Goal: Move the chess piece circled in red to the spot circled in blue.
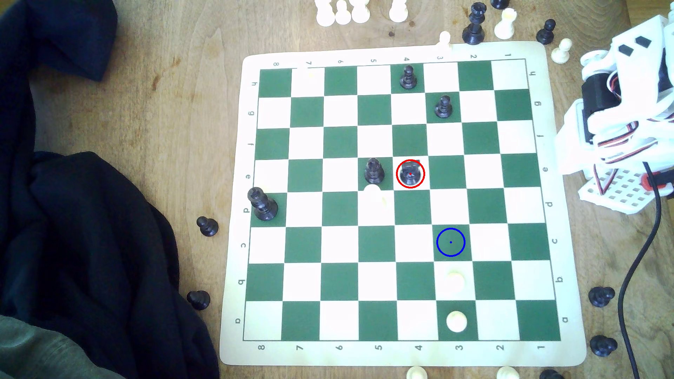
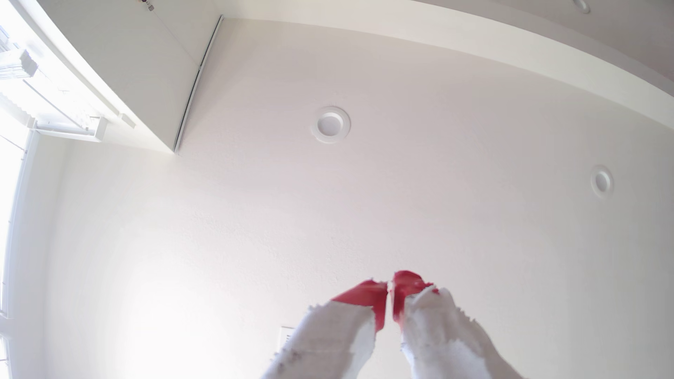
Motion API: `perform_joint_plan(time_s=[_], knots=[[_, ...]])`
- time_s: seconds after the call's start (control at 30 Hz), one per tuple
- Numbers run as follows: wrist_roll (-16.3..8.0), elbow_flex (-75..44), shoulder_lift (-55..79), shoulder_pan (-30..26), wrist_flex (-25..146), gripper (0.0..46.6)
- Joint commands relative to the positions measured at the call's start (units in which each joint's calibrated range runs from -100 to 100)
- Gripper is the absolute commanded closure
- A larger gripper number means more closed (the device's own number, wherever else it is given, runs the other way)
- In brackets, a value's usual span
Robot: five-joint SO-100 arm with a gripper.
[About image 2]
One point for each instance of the round recessed ceiling light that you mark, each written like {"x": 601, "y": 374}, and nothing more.
{"x": 330, "y": 124}
{"x": 602, "y": 181}

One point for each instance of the white wall plate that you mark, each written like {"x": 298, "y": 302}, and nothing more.
{"x": 285, "y": 337}

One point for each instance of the red white-wrapped gripper finger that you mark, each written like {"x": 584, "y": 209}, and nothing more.
{"x": 447, "y": 342}
{"x": 326, "y": 342}

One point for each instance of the white window blind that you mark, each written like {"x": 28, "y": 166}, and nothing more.
{"x": 18, "y": 64}

